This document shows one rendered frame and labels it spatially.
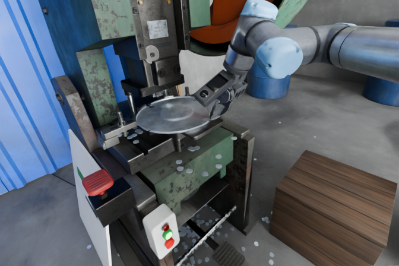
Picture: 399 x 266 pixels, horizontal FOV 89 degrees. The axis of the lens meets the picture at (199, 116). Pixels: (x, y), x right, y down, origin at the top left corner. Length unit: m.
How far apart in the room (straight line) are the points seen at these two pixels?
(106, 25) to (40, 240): 1.34
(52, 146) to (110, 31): 1.52
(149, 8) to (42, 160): 1.58
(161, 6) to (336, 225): 1.03
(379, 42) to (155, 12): 0.56
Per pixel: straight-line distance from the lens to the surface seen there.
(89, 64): 0.89
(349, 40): 0.45
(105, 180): 0.56
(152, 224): 0.60
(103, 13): 0.59
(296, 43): 0.43
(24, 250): 1.65
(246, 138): 0.88
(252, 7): 0.49
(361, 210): 1.12
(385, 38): 0.41
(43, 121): 1.92
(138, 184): 0.69
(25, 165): 2.04
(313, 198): 1.07
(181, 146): 0.75
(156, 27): 0.71
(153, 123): 0.70
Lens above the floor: 1.11
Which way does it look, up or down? 27 degrees down
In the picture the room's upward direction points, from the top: 4 degrees counter-clockwise
